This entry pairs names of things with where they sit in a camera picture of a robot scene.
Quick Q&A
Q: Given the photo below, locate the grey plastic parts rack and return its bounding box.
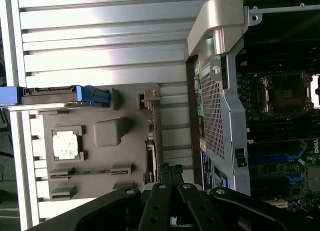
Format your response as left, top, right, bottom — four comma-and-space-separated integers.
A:
37, 82, 165, 202

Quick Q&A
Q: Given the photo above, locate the blue expansion slot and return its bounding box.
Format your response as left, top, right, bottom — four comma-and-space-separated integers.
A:
248, 152, 305, 167

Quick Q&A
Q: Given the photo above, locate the green motherboard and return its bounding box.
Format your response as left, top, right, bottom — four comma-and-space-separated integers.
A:
236, 65, 320, 217

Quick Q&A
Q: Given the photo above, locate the open black PC case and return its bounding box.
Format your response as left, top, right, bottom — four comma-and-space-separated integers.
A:
184, 0, 320, 218

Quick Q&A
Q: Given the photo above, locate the silver CPU chip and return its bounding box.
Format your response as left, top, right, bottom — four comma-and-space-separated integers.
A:
52, 130, 81, 160

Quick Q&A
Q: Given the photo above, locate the silver chipset heatsink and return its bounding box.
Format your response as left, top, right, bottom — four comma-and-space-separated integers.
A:
306, 165, 320, 193

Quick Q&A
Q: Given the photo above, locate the CPU socket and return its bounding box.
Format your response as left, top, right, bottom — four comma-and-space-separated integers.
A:
257, 72, 313, 114

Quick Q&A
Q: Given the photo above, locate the hard disk blue carrier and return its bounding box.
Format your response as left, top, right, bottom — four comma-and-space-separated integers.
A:
0, 84, 112, 114

